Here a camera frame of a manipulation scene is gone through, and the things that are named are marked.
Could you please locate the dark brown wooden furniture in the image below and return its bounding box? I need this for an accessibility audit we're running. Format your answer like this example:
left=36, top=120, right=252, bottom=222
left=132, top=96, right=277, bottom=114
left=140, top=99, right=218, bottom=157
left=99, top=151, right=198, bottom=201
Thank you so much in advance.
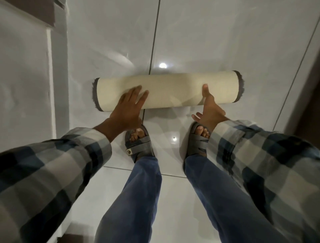
left=14, top=0, right=66, bottom=28

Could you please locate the grey right sandal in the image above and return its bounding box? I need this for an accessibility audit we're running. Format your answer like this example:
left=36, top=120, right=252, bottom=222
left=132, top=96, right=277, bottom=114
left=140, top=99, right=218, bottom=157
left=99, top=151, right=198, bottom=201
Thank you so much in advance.
left=184, top=122, right=212, bottom=161

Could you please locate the person's left hand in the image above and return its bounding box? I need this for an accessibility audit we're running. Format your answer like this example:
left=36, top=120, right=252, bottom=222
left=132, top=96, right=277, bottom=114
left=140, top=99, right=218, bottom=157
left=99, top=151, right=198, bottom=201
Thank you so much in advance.
left=109, top=85, right=150, bottom=132

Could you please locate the person's left leg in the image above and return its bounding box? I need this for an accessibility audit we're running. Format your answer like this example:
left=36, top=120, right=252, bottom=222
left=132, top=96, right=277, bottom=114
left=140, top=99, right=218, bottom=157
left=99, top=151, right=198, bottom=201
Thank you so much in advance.
left=93, top=155, right=163, bottom=243

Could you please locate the grey sandal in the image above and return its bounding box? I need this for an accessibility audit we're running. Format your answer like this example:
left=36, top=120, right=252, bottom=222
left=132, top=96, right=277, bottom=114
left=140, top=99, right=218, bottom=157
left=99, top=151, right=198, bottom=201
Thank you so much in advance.
left=184, top=122, right=212, bottom=161
left=124, top=124, right=156, bottom=164

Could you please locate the person's left forearm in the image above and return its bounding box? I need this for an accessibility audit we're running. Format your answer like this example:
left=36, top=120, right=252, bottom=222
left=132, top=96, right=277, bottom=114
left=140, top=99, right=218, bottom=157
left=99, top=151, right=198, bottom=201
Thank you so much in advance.
left=0, top=117, right=125, bottom=243

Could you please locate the dark wooden door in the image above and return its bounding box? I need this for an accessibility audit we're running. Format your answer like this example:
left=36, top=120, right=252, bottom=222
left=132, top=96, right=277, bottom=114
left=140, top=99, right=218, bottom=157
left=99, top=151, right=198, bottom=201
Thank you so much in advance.
left=284, top=60, right=320, bottom=153

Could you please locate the grey left sandal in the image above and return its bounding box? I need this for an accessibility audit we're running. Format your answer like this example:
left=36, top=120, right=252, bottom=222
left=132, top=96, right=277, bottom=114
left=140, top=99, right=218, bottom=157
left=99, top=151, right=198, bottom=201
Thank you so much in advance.
left=124, top=124, right=156, bottom=164

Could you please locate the person's leg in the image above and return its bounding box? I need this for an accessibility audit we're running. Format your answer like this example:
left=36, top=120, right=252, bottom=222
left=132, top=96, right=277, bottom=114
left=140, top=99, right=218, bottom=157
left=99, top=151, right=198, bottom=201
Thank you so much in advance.
left=184, top=154, right=290, bottom=243
left=93, top=155, right=163, bottom=243

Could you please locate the person's right hand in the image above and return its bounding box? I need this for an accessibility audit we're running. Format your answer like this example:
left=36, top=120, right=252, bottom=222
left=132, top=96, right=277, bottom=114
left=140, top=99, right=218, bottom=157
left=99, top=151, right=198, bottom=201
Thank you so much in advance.
left=191, top=84, right=230, bottom=133

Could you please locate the person's right leg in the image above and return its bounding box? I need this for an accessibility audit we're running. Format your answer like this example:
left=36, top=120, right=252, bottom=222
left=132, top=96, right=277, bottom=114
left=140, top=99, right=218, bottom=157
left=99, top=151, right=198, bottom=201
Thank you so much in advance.
left=184, top=154, right=290, bottom=243

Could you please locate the cream rug grey fringe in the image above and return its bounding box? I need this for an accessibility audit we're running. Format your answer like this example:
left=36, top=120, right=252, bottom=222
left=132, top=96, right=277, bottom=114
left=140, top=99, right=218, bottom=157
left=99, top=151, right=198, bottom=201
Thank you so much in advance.
left=92, top=70, right=245, bottom=112

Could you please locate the person's right forearm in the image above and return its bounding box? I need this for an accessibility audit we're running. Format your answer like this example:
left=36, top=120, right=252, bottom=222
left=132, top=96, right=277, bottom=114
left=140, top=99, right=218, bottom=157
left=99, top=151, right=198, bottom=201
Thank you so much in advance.
left=207, top=119, right=320, bottom=243

